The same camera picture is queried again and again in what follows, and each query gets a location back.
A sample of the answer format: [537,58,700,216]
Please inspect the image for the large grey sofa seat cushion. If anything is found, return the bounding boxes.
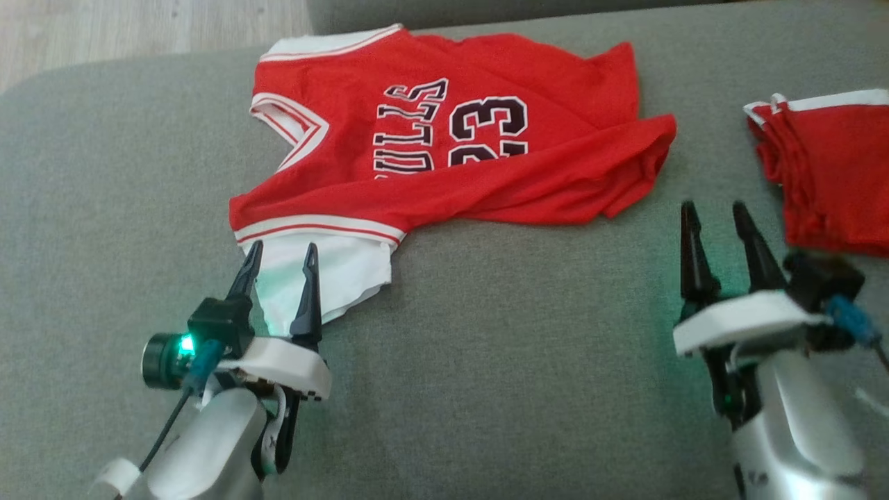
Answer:
[0,0,889,500]

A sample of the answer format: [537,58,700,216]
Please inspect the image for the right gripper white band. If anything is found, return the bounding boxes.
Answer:
[672,201,831,432]

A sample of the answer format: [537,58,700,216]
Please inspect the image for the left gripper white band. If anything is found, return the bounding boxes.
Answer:
[222,240,333,477]

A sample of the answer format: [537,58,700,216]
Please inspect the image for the left camera cable blue connector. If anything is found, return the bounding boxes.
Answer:
[138,340,227,474]

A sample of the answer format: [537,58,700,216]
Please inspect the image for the red Bulls basketball jersey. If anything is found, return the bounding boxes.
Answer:
[229,24,679,335]

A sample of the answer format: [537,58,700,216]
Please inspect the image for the camera cable blue connector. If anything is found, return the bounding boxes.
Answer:
[826,294,889,373]
[138,340,227,474]

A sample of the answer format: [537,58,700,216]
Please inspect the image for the red shorts with white trim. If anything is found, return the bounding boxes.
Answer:
[742,88,889,258]

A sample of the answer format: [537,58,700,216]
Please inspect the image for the right camera cable blue connector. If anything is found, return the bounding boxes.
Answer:
[826,294,889,373]

